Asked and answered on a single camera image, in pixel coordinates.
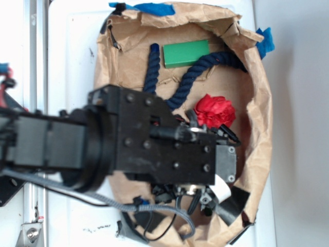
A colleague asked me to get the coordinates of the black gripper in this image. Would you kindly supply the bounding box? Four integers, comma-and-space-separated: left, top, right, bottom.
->
88, 85, 240, 185

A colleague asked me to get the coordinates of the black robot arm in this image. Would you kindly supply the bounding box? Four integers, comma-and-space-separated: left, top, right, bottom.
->
1, 85, 240, 192

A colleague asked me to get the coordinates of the crumpled red paper ball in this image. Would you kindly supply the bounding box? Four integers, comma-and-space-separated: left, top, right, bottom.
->
194, 94, 236, 129

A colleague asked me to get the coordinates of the green rectangular block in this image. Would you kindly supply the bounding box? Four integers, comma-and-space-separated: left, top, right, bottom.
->
163, 40, 210, 68

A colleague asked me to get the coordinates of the brown paper bag tray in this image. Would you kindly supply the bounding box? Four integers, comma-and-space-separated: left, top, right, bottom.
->
94, 2, 272, 246

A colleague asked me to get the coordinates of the dark blue rope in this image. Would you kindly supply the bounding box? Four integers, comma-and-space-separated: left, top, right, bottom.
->
142, 43, 250, 111

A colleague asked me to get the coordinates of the grey braided cable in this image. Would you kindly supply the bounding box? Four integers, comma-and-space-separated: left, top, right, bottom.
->
0, 168, 196, 239

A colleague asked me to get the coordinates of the aluminium frame rail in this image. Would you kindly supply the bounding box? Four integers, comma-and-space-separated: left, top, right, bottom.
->
20, 0, 49, 247

